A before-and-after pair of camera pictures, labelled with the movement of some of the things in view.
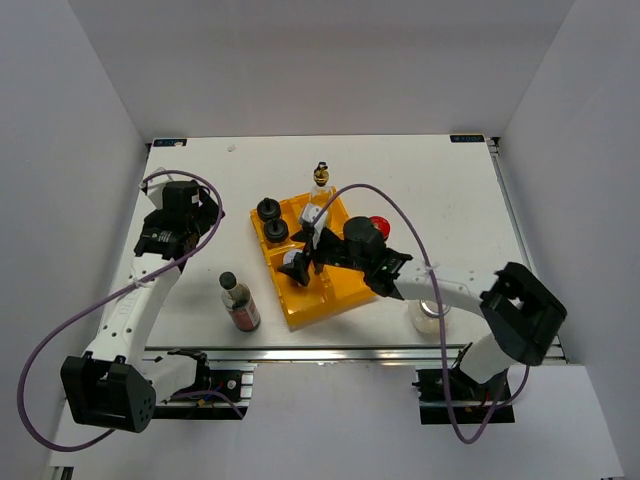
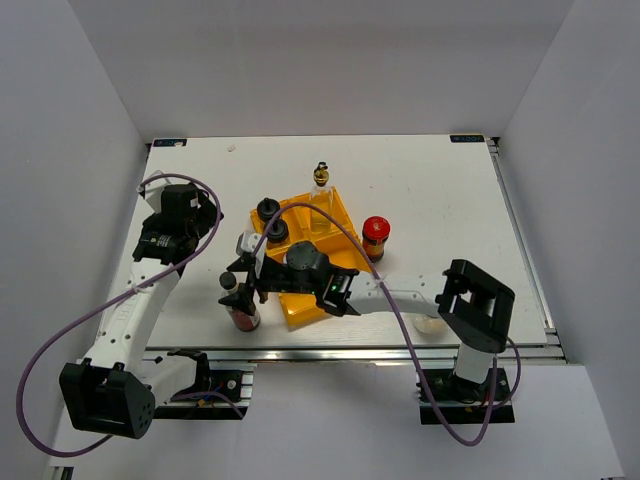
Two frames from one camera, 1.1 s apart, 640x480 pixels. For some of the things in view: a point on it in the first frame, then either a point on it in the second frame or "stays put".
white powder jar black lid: (267, 209) stays put
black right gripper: (297, 270) -> (242, 300)
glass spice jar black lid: (276, 230) stays put
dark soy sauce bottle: (239, 301) stays put
